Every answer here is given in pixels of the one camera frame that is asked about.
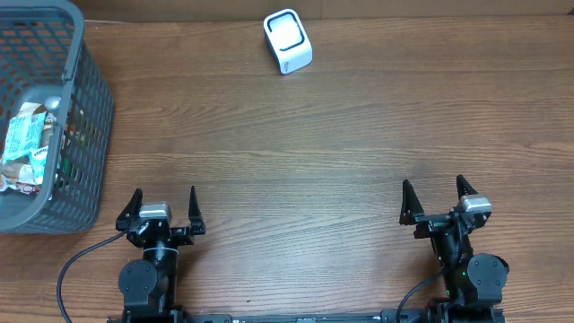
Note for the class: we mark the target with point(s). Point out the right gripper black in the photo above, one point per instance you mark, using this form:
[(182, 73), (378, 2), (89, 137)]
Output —
[(436, 222)]

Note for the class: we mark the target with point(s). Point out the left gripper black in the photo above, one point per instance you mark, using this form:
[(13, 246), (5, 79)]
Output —
[(186, 237)]

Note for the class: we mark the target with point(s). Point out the brown snack bag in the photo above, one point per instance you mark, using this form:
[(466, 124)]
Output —
[(18, 175)]

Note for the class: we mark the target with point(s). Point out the teal snack packet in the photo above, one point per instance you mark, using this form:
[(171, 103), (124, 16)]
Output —
[(23, 136)]

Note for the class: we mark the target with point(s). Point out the teal tissue pack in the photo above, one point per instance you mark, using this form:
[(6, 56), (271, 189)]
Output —
[(38, 160)]

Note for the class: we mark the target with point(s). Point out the yellow liquid bottle silver cap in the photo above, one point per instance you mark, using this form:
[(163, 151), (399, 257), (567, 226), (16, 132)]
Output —
[(52, 103)]

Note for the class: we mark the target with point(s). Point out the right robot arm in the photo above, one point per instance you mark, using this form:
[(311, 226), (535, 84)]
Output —
[(473, 282)]

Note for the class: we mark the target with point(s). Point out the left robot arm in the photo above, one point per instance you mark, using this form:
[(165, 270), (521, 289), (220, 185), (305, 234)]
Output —
[(149, 284)]

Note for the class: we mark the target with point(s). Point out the white barcode scanner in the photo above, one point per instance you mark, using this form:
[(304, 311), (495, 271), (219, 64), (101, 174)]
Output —
[(287, 40)]

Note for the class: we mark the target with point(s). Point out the grey plastic mesh basket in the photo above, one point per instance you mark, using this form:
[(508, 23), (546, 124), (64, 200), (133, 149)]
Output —
[(44, 54)]

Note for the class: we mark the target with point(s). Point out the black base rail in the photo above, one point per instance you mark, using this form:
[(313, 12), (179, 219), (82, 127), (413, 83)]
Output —
[(385, 316)]

